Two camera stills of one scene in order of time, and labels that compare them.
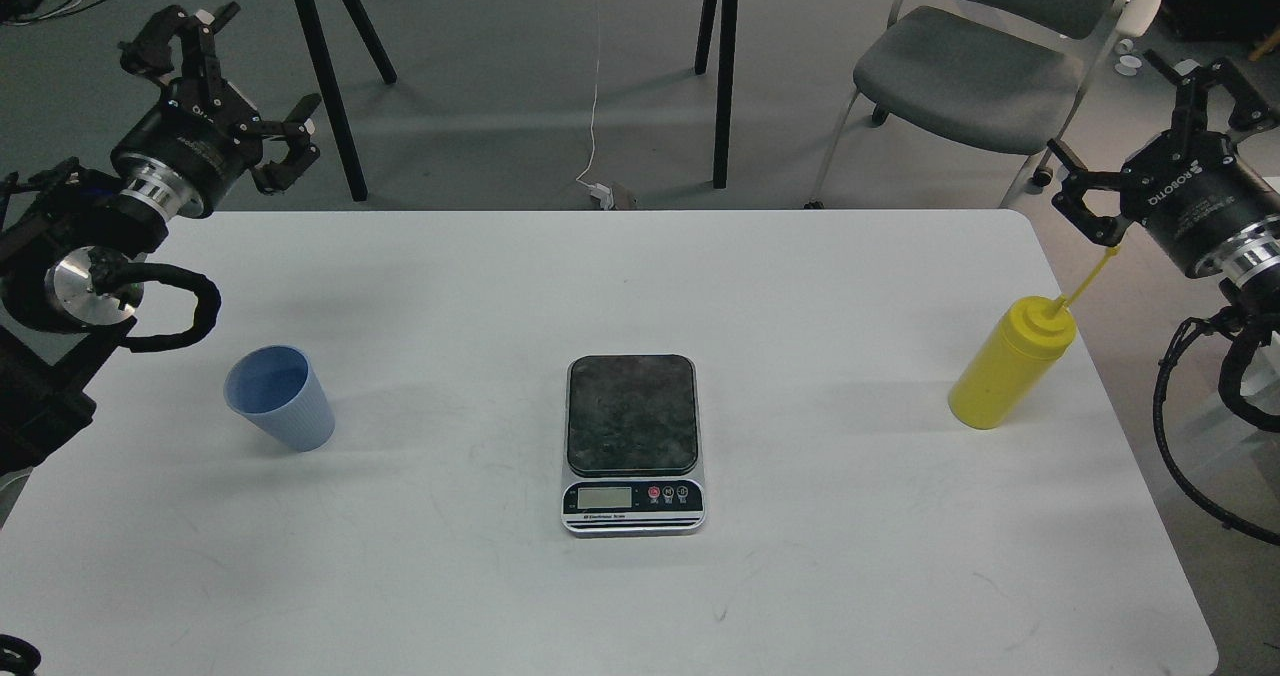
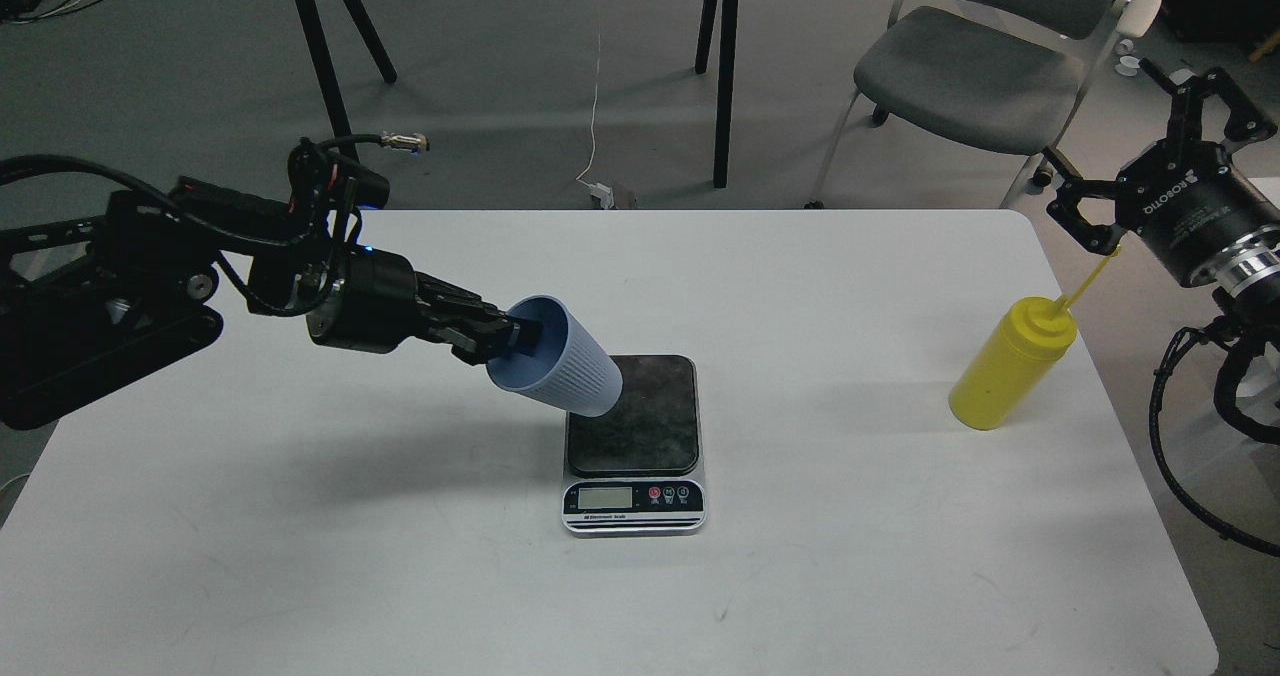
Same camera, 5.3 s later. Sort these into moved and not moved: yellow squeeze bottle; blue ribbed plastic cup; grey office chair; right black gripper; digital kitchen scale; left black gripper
Moved: blue ribbed plastic cup; left black gripper
Not moved: grey office chair; right black gripper; yellow squeeze bottle; digital kitchen scale
